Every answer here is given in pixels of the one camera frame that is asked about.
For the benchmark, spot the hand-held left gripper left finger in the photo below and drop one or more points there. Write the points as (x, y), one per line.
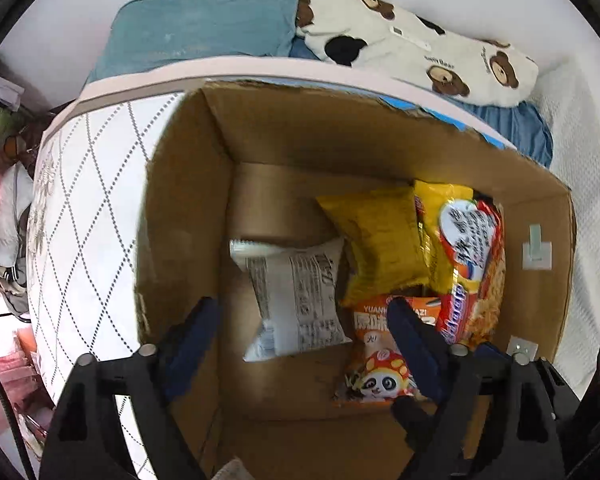
(195, 345)

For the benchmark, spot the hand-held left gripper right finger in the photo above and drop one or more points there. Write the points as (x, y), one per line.
(410, 345)

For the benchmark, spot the orange panda snack packet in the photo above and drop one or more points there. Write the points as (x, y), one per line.
(370, 360)

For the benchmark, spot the red orange noodle packet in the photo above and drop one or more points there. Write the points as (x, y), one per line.
(475, 270)

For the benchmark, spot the yellow snack packet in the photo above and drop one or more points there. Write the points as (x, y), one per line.
(380, 240)

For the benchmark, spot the white snack packet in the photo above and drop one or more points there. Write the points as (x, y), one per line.
(300, 300)

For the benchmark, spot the cardboard box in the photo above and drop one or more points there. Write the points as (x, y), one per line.
(280, 130)

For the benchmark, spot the white tag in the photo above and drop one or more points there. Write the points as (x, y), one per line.
(536, 252)

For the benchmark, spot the white quilted mattress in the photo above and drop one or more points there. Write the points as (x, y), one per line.
(95, 200)

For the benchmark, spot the white textured blanket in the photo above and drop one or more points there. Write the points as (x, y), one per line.
(585, 185)

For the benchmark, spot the pink printed cloth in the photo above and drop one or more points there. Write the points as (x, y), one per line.
(15, 375)

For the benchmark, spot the pile of clothes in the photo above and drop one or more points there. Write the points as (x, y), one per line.
(5, 220)

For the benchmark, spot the blue bedsheet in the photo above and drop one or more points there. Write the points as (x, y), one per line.
(520, 125)

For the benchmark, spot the bear print pillow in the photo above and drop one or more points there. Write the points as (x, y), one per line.
(405, 45)

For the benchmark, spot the teal blanket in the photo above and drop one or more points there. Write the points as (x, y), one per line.
(205, 15)

